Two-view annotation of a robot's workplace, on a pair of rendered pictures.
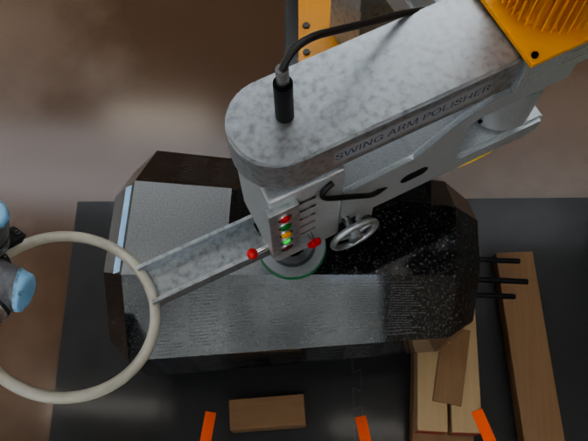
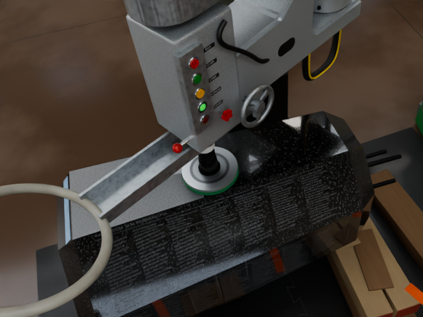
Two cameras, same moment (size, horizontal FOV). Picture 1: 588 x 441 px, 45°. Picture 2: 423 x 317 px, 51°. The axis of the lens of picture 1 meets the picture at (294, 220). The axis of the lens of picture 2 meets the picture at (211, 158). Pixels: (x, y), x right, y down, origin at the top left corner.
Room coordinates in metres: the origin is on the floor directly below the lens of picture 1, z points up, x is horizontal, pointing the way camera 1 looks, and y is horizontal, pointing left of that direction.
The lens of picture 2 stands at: (-0.31, 0.21, 2.17)
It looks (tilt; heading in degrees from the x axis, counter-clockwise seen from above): 49 degrees down; 349
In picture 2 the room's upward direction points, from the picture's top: 11 degrees counter-clockwise
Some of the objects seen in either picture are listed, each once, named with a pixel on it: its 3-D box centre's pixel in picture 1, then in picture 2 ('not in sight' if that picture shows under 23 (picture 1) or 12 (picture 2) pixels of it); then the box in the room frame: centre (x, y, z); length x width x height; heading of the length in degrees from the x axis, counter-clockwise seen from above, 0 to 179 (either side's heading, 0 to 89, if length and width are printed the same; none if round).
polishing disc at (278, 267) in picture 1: (291, 245); (209, 168); (0.75, 0.01, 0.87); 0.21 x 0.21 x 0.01
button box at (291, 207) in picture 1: (283, 228); (196, 90); (0.62, 0.03, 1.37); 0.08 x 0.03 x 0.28; 114
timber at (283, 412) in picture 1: (268, 413); not in sight; (0.32, 0.14, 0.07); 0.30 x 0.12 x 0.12; 92
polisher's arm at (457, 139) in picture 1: (421, 135); (279, 21); (0.90, -0.35, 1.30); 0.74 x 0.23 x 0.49; 114
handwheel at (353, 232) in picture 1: (348, 223); (249, 101); (0.69, -0.15, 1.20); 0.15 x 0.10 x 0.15; 114
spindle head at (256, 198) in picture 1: (316, 175); (209, 63); (0.78, -0.06, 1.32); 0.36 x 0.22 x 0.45; 114
